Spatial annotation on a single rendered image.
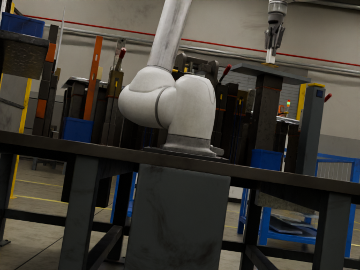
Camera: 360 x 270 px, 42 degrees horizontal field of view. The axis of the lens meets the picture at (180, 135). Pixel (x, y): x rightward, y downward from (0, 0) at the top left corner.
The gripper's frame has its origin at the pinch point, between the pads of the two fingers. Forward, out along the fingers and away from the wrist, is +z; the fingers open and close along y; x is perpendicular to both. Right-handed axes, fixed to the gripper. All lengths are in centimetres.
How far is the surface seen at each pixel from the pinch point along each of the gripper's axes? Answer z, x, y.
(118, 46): 8, 67, 27
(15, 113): 30, 57, 368
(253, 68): 9.8, 13.7, -6.2
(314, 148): 40.4, -26.1, -9.4
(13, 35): 23, 117, -14
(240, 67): 9.9, 18.8, -3.3
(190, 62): 9.3, 34.4, 15.5
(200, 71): 12.5, 29.6, 13.7
